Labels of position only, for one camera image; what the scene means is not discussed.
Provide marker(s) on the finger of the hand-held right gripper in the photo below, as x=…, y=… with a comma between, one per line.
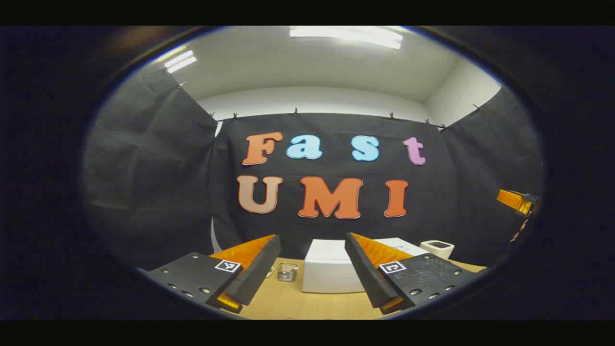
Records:
x=508, y=198

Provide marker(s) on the white microwave oven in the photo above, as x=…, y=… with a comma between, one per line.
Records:
x=326, y=269

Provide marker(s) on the metal mesh holder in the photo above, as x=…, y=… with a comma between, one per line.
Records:
x=287, y=272

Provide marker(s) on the white toaster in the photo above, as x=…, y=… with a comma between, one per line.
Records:
x=436, y=250

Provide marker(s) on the black backdrop cloth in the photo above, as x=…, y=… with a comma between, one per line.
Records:
x=158, y=182

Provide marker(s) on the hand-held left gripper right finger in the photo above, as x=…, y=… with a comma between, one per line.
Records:
x=362, y=269

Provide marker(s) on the small ceiling light panel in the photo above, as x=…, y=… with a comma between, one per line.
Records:
x=180, y=61

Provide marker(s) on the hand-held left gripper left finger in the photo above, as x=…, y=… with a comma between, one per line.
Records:
x=259, y=269

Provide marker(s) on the long ceiling light panel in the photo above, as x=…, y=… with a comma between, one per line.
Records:
x=346, y=36

